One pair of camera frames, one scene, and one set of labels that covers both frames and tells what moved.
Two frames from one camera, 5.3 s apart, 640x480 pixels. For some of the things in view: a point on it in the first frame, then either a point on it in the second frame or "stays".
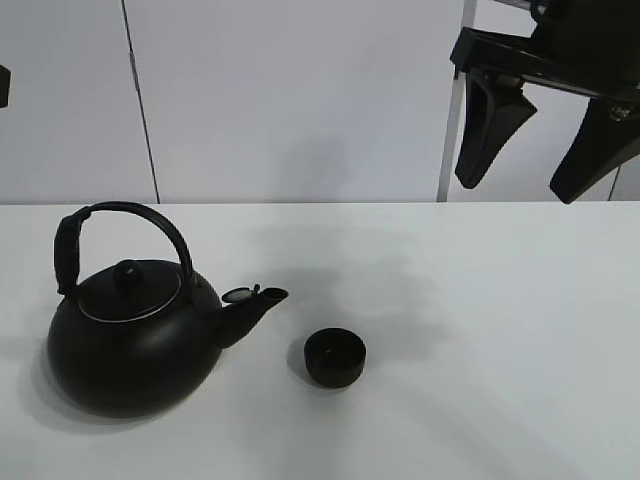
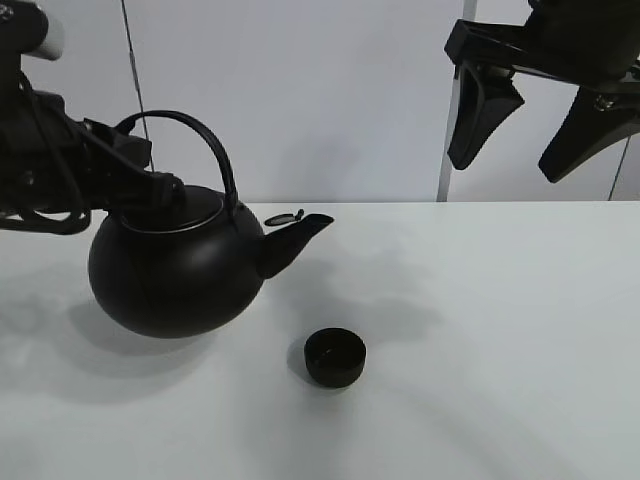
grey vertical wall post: x=468 y=19 stays
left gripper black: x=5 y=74 to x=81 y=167
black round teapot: x=136 y=343 to x=190 y=268
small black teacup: x=335 y=357 stays
